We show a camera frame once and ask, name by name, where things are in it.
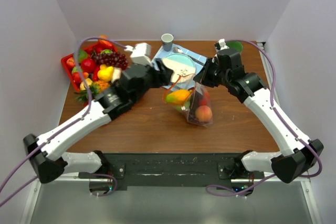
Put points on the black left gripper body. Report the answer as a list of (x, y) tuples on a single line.
[(153, 80)]

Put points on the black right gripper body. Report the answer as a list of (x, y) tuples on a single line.
[(212, 76)]

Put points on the dark red grape bunch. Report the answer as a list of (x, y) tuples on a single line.
[(110, 58)]

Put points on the red yellow apple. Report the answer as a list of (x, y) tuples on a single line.
[(205, 99)]

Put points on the clear zip bag orange zipper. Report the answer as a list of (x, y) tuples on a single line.
[(197, 91)]

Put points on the orange yellow mango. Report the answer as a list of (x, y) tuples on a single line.
[(177, 97)]

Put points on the orange peach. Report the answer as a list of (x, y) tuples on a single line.
[(203, 113)]

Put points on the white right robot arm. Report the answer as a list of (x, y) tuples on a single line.
[(297, 152)]

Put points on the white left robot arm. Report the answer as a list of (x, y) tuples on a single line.
[(48, 153)]

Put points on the floral mug green inside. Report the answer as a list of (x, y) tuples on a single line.
[(233, 44)]

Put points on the yellow bell pepper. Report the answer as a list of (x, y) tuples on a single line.
[(105, 73)]

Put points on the blue checked cloth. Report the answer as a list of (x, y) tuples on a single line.
[(162, 54)]

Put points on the small pineapple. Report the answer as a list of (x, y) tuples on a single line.
[(96, 88)]

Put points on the cream and teal plate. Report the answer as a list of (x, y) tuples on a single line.
[(182, 65)]

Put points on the red pomegranate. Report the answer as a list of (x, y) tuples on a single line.
[(98, 49)]

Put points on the metal spoon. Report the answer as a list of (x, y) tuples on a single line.
[(179, 50)]

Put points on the grey paper cup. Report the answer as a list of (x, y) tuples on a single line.
[(167, 41)]

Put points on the green lime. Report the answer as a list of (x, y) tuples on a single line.
[(82, 55)]

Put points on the red strawberry fruit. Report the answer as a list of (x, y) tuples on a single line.
[(76, 77)]

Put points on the red apple at tray left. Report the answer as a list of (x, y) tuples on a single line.
[(70, 63)]

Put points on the red fruit tray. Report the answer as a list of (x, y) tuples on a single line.
[(88, 47)]

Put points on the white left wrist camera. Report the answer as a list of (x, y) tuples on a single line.
[(140, 53)]

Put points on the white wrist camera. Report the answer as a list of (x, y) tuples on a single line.
[(221, 44), (140, 53)]

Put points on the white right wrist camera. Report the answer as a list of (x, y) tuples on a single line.
[(221, 44)]

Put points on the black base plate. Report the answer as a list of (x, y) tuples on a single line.
[(177, 170)]

